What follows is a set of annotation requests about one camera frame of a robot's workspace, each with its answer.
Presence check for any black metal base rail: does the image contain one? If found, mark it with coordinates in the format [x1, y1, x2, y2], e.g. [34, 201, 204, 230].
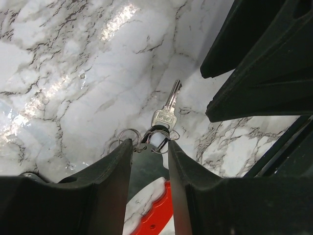
[244, 116, 313, 178]

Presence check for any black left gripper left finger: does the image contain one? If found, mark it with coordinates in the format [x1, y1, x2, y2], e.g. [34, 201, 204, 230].
[0, 140, 133, 235]

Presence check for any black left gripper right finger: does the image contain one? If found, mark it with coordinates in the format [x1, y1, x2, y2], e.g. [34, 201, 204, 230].
[168, 141, 313, 235]

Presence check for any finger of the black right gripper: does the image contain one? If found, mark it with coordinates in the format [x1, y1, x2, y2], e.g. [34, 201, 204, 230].
[206, 0, 313, 122]
[200, 0, 285, 78]

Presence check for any silver key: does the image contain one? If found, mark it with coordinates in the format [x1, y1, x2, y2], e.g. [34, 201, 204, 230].
[151, 80, 182, 132]

